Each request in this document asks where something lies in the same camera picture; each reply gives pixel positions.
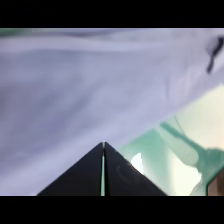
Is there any blue T-shirt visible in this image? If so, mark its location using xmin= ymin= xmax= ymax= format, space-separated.
xmin=0 ymin=27 xmax=224 ymax=197

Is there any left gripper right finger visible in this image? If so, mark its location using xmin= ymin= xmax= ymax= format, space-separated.
xmin=104 ymin=141 xmax=168 ymax=197

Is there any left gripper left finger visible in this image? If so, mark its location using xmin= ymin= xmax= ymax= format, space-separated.
xmin=36 ymin=141 xmax=103 ymax=197

